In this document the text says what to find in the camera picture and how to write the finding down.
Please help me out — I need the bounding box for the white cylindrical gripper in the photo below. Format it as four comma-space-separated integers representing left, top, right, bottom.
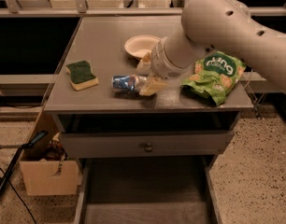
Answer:
136, 37, 193, 96

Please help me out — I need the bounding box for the round metal drawer knob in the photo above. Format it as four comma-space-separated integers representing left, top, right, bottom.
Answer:
144, 143, 153, 152

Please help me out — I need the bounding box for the green yellow sponge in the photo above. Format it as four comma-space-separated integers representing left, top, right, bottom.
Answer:
65, 61, 99, 91

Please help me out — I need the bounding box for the black tool with handle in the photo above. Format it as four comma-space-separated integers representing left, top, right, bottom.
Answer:
0, 131, 48, 196

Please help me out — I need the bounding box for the black floor cable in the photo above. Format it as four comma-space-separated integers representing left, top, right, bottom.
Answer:
0, 161, 38, 224

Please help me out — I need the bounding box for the grey top drawer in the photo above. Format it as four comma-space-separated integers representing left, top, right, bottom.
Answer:
53, 111, 240, 159

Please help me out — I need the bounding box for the grey drawer cabinet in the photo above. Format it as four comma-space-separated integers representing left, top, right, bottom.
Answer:
44, 16, 251, 224

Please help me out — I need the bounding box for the blue silver redbull can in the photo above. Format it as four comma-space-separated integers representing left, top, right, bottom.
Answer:
111, 75, 147, 93

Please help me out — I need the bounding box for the cardboard box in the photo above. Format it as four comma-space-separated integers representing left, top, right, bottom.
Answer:
19, 112, 79, 196

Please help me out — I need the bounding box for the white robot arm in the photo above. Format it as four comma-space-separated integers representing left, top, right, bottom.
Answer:
139, 0, 286, 94

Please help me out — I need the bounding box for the grey open middle drawer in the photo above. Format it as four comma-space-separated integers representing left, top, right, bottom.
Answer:
73, 156, 222, 224

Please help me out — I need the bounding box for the green snack bag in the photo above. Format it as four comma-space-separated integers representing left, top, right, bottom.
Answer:
181, 51, 246, 105

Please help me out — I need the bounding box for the white paper bowl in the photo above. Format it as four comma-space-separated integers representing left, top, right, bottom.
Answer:
124, 35, 160, 60

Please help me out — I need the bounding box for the metal railing frame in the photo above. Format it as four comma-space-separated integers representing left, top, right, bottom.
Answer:
0, 0, 286, 19

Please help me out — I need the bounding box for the white cable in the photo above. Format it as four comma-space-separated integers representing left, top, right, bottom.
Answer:
242, 68, 255, 91

